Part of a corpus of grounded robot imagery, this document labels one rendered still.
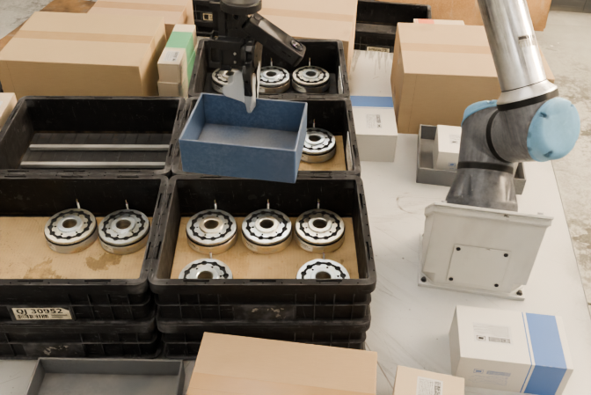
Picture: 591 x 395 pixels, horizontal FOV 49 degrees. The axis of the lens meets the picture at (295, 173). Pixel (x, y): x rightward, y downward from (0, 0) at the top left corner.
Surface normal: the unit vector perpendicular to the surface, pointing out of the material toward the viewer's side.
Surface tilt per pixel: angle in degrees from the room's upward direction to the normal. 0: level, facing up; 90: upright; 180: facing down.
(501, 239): 90
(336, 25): 0
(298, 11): 0
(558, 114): 61
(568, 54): 0
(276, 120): 90
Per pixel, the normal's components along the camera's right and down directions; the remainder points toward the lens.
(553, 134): 0.44, 0.11
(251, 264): 0.01, -0.77
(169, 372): -0.01, 0.63
